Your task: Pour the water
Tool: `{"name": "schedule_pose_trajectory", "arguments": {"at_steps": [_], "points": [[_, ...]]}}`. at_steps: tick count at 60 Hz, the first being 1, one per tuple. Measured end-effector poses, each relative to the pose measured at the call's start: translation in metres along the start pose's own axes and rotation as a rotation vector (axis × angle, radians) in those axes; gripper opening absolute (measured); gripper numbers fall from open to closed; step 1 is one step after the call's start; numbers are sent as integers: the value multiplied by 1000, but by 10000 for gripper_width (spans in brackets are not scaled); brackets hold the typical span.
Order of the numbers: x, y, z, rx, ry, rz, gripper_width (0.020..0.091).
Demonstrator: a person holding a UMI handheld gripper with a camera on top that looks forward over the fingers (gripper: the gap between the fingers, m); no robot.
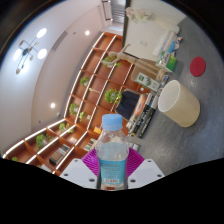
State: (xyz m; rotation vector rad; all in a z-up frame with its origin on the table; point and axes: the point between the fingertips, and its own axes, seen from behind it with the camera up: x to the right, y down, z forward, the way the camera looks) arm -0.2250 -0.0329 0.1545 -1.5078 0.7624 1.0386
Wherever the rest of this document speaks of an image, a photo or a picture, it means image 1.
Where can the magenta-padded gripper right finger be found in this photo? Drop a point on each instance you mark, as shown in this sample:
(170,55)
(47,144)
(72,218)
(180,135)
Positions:
(148,170)

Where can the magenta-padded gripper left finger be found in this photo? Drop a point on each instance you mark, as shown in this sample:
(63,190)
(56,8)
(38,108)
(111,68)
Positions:
(75,170)

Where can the clear blue-capped water bottle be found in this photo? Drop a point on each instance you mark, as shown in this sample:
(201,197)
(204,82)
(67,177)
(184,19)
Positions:
(111,156)

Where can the dark book stack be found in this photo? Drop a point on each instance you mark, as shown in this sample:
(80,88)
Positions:
(145,115)

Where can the round recessed ceiling light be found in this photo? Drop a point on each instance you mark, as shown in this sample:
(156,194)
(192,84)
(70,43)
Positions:
(87,32)
(52,105)

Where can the cream ribbed cup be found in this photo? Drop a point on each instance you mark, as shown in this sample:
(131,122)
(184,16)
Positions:
(183,106)

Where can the green and white carton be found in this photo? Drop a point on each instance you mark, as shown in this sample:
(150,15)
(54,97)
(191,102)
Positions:
(146,81)

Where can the tan chair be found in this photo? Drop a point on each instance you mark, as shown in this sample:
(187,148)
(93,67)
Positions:
(150,68)

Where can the small green box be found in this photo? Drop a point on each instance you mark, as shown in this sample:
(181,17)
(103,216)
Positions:
(166,61)

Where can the flat round red coaster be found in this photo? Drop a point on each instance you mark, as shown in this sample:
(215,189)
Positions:
(197,66)

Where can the wooden artist mannequin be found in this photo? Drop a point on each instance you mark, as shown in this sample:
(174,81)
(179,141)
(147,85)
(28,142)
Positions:
(125,55)

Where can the branched ceiling lamp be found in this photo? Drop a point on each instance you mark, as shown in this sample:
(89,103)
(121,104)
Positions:
(28,51)

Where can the white partition with black top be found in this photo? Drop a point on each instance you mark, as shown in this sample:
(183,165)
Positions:
(140,36)

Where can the grey curtain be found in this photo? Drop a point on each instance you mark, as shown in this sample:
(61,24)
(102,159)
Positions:
(117,10)

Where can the wooden wall shelf unit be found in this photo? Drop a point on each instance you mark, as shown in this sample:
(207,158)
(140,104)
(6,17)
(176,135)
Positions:
(90,96)

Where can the black ceiling track rail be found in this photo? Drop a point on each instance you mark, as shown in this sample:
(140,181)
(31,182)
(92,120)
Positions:
(106,8)

